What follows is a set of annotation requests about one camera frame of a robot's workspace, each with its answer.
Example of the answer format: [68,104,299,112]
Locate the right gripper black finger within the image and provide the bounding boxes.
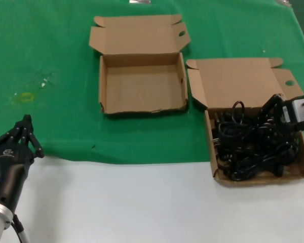
[267,101,282,128]
[258,94,285,125]

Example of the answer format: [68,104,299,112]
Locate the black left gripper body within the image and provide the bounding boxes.
[0,144,35,212]

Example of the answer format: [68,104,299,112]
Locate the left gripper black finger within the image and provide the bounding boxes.
[0,114,28,150]
[20,114,45,159]

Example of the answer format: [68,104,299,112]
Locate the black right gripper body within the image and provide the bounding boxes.
[277,99,304,133]

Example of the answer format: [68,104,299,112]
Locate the cardboard box with intact rim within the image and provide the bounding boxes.
[186,57,304,188]

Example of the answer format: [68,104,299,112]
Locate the cardboard box with torn rim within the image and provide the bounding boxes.
[88,14,192,119]

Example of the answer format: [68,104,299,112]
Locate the green table cloth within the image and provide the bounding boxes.
[0,0,304,164]

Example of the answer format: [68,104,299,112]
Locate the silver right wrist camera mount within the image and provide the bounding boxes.
[292,97,304,125]

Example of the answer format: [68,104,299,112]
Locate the tangled black power cables pile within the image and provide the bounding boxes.
[212,100,301,182]

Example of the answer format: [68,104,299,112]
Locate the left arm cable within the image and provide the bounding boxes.
[12,214,30,243]

